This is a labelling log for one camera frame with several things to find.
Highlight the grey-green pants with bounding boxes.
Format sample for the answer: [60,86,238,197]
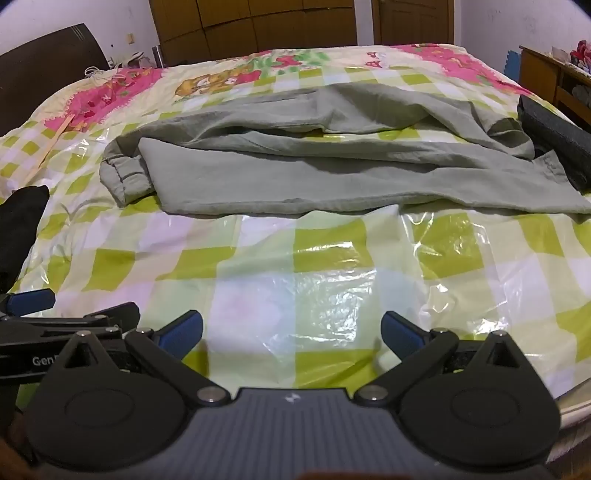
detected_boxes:
[99,82,591,217]

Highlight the thin wooden stick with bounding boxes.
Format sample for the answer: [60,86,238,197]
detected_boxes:
[21,113,77,183]

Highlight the dark wooden headboard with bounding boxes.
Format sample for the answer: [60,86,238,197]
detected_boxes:
[0,23,112,137]

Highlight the black cloth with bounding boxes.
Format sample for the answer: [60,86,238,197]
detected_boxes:
[0,185,51,294]

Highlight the checkered floral bed cover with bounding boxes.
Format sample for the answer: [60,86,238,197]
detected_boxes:
[0,44,591,418]

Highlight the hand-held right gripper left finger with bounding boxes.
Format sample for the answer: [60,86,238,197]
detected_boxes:
[55,310,230,408]

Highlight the brown wooden wardrobe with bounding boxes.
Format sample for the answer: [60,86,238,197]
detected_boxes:
[148,0,356,68]

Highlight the red plush toy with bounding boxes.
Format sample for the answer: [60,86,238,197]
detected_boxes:
[570,39,591,71]

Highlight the brown wooden door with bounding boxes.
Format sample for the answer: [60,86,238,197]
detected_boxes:
[372,0,468,47]

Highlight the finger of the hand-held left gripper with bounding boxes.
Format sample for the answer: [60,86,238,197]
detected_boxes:
[0,302,140,346]
[0,288,55,320]

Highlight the wooden side cabinet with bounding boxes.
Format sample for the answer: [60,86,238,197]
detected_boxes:
[519,45,591,125]

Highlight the dark grey folded cloth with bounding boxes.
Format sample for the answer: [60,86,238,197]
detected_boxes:
[516,95,591,192]

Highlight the blue foam mat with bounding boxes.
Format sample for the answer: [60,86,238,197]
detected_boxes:
[501,48,525,84]

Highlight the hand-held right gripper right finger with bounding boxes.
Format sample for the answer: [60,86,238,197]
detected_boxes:
[353,310,532,408]

